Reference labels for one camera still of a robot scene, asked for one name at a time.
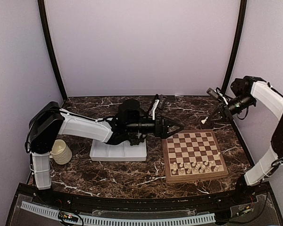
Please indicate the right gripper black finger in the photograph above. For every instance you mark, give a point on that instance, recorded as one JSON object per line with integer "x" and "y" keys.
{"x": 221, "y": 119}
{"x": 217, "y": 113}

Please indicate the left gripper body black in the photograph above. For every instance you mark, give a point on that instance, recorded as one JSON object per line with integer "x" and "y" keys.
{"x": 135, "y": 127}

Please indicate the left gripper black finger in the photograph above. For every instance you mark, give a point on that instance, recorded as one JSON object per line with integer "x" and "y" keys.
{"x": 173, "y": 123}
{"x": 170, "y": 131}

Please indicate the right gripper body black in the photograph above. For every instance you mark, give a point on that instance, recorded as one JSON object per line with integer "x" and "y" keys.
{"x": 245, "y": 100}

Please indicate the wooden chess board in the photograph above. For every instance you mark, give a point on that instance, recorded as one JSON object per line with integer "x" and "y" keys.
{"x": 193, "y": 145}

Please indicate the white plastic divided tray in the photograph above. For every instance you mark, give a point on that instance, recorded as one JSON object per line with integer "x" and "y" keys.
{"x": 123, "y": 152}

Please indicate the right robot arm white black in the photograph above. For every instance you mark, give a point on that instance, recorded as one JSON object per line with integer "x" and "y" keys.
{"x": 269, "y": 97}

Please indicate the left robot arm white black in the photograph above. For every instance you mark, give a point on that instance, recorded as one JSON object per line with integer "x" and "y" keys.
{"x": 52, "y": 123}

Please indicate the dark chess pieces pile lower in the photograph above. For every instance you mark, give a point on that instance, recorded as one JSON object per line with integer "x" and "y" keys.
{"x": 136, "y": 140}

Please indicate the white chess queen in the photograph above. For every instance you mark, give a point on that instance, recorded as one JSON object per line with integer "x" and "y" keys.
{"x": 197, "y": 168}

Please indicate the cream ribbed ceramic mug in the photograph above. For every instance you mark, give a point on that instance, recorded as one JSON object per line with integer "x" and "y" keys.
{"x": 60, "y": 152}

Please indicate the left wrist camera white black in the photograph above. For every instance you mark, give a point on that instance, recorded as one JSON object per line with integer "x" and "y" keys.
{"x": 157, "y": 105}

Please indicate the black right frame post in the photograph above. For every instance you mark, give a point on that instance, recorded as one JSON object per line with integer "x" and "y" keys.
{"x": 235, "y": 47}

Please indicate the black frame post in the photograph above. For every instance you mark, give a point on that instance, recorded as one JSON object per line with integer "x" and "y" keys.
{"x": 50, "y": 49}
{"x": 235, "y": 47}

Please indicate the black front rail base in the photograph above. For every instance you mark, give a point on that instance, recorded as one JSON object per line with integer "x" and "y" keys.
{"x": 257, "y": 209}

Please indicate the white slotted cable duct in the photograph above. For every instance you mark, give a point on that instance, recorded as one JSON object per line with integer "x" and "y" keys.
{"x": 113, "y": 218}

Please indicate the black left frame post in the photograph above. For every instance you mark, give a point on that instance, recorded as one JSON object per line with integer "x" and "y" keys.
{"x": 50, "y": 49}

